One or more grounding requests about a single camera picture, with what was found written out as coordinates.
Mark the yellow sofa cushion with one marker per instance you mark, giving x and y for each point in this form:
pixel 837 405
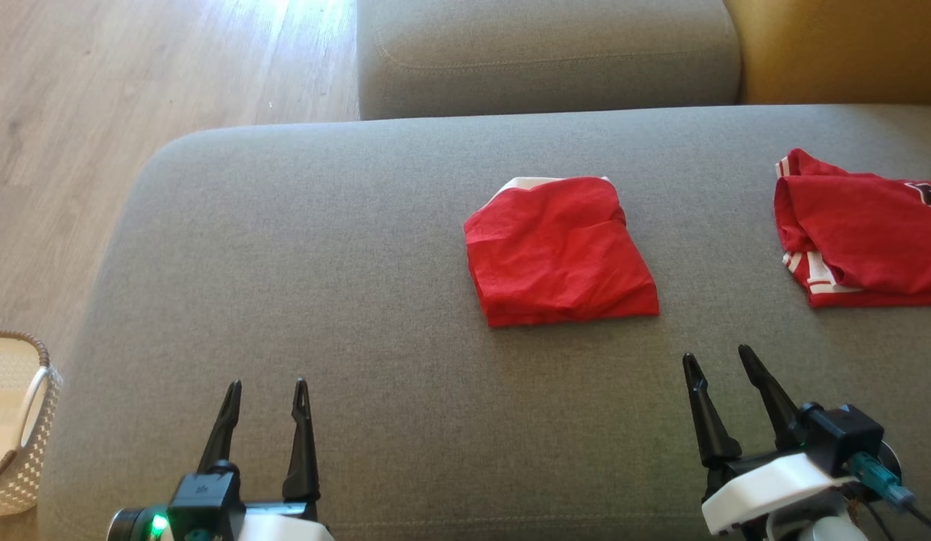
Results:
pixel 841 45

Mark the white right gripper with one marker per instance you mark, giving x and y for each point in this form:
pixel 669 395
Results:
pixel 773 488

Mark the red shirt with white sleeves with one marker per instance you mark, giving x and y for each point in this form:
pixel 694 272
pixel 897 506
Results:
pixel 863 240

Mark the beige woven laundry basket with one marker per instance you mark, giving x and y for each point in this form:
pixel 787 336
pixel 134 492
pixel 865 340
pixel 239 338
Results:
pixel 7 421

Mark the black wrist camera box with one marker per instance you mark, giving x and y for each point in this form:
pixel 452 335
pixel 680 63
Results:
pixel 206 496
pixel 844 439

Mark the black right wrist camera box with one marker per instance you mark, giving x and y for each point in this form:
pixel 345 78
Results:
pixel 844 439

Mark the grey sofa back cushion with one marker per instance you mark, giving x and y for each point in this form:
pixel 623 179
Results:
pixel 548 52

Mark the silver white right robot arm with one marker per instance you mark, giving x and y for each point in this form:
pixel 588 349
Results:
pixel 833 532

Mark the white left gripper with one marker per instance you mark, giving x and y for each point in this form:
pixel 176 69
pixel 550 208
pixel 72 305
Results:
pixel 285 526

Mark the red shorts with white stripes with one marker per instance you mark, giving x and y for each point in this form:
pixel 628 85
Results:
pixel 563 255

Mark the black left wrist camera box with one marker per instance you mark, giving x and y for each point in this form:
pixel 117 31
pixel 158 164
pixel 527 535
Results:
pixel 206 496

